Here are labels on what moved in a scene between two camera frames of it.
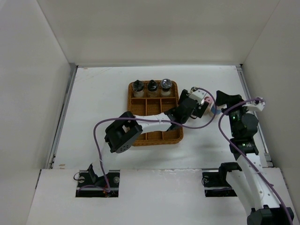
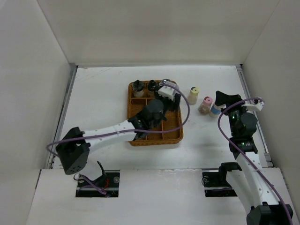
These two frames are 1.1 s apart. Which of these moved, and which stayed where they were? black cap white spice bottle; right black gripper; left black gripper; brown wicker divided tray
Moved: left black gripper
Stayed: black cap white spice bottle; brown wicker divided tray; right black gripper
